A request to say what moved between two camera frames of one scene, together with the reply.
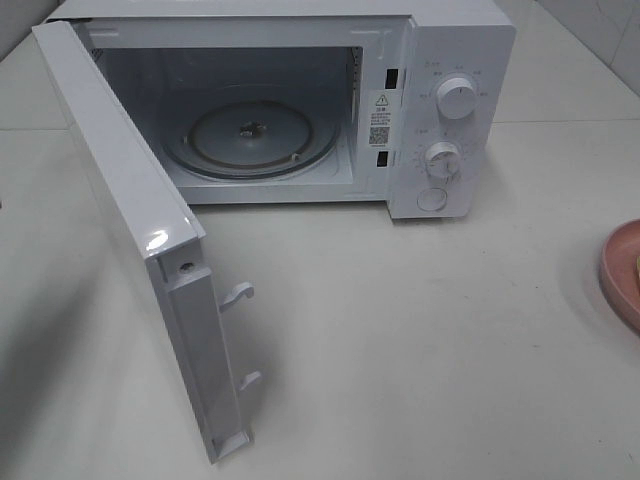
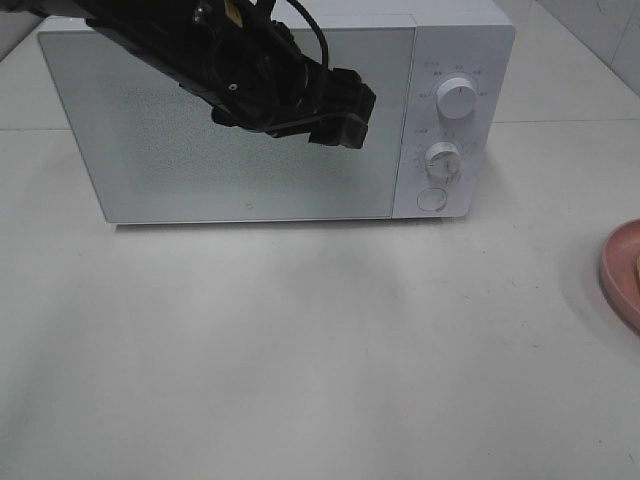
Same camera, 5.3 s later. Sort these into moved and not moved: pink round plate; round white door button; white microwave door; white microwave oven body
Moved: white microwave door
Not moved: pink round plate; white microwave oven body; round white door button
